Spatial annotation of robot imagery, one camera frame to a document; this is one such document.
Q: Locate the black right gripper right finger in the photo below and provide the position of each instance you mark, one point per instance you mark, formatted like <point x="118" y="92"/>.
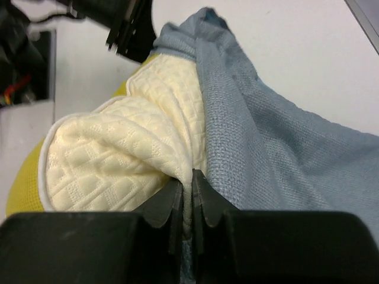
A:
<point x="237" y="246"/>

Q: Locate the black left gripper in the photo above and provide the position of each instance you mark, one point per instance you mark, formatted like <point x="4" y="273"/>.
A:
<point x="130" y="26"/>

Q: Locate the cream yellow quilted pillow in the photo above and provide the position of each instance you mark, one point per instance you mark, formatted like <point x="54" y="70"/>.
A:
<point x="118" y="156"/>

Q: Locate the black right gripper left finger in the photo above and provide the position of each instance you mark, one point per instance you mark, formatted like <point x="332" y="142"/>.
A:
<point x="141" y="246"/>

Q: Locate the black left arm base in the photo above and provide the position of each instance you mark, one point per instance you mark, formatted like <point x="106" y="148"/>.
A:
<point x="28" y="59"/>

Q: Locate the blue striped pillowcase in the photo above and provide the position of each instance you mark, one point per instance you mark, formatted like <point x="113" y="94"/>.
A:
<point x="263" y="152"/>

